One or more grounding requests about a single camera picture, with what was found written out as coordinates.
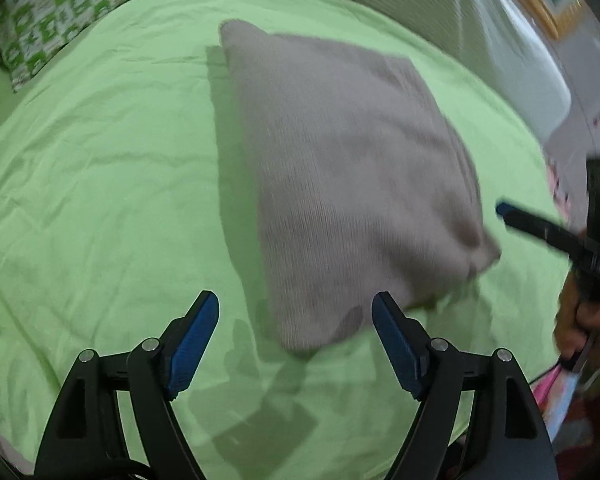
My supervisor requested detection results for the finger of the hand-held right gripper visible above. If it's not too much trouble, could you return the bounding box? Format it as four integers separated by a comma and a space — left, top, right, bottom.
495, 201, 581, 257

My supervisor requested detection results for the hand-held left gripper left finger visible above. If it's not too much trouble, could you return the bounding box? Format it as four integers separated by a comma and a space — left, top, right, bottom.
34, 290, 221, 480

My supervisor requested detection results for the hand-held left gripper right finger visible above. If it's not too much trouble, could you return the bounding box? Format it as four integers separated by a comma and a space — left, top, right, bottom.
371, 291, 558, 480

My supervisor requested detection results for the beige knit sweater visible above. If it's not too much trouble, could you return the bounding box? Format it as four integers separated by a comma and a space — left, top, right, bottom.
219, 19, 503, 353

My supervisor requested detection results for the person's right hand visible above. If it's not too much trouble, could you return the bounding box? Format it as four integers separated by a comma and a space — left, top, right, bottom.
554, 275, 600, 373

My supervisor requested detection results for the pink printed cloth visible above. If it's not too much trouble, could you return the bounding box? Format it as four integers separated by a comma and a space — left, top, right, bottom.
532, 355, 600, 442

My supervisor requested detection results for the light green bed sheet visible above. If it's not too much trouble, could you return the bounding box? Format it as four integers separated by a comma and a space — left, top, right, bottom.
0, 0, 576, 480

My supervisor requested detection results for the grey striped headboard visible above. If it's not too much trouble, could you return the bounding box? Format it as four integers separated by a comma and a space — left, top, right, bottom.
167, 0, 573, 143

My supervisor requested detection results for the green white patterned pillow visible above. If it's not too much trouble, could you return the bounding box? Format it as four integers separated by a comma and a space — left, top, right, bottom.
0, 0, 177, 93

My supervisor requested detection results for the thin black cable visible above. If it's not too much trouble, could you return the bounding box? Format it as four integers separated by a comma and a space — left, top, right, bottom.
527, 359, 565, 386

